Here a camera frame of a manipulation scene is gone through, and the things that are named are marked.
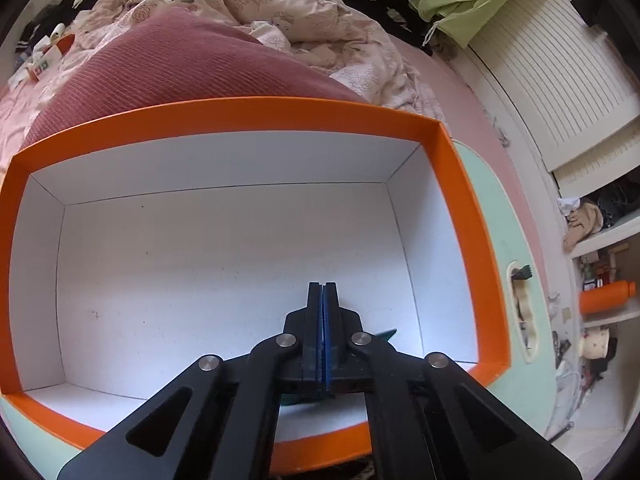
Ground cream mug with face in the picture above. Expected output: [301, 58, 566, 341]
[580, 327, 613, 361]

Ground orange bottle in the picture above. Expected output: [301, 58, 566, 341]
[579, 280, 637, 316]

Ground pink floral quilt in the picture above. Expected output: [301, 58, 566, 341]
[75, 0, 446, 123]

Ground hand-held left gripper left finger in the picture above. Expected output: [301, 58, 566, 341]
[56, 281, 326, 480]

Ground teal item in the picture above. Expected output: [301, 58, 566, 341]
[280, 329, 399, 407]

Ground snack packets on bed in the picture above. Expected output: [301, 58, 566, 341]
[10, 25, 76, 86]

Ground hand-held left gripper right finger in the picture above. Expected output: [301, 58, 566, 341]
[324, 281, 583, 480]

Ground white open shelf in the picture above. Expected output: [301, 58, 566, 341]
[552, 180, 640, 431]

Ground beige crumpled cloth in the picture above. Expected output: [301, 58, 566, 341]
[564, 200, 606, 251]

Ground orange cardboard box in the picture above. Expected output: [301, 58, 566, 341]
[0, 96, 512, 476]

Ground pile of dark clothes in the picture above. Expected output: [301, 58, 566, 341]
[15, 0, 103, 61]

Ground green hanging cloth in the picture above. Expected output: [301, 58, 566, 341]
[407, 0, 538, 48]

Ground maroon pillow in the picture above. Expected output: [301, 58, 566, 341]
[22, 9, 368, 148]

